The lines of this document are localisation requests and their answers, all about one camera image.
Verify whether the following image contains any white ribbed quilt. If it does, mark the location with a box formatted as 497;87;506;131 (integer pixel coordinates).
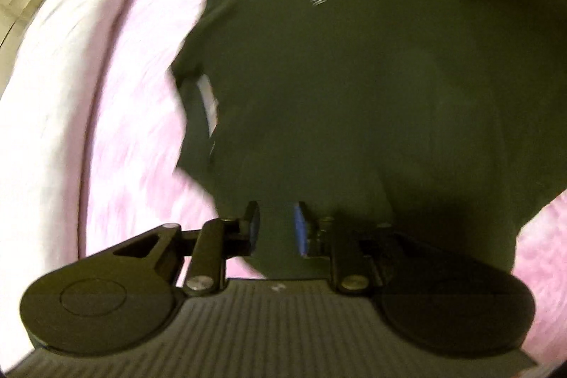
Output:
0;0;249;361

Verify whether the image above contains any dark green long-sleeve shirt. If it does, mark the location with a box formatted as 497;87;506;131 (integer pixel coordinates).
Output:
170;0;567;279

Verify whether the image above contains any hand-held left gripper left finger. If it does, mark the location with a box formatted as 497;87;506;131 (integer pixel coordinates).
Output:
89;201;262;296

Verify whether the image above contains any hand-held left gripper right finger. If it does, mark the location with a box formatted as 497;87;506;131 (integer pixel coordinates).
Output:
293;202;488;294

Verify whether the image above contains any pink rose blanket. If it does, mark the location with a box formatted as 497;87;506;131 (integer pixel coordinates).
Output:
80;0;567;361

